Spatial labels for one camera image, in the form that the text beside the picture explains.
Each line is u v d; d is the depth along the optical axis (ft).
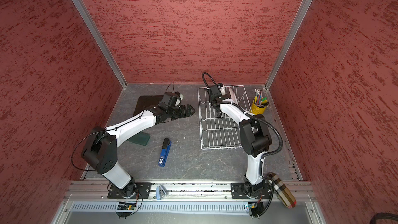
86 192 2.48
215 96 2.46
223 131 3.04
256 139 1.67
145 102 3.82
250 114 1.75
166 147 2.88
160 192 2.37
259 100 3.18
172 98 2.25
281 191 2.36
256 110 3.12
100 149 1.48
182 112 2.55
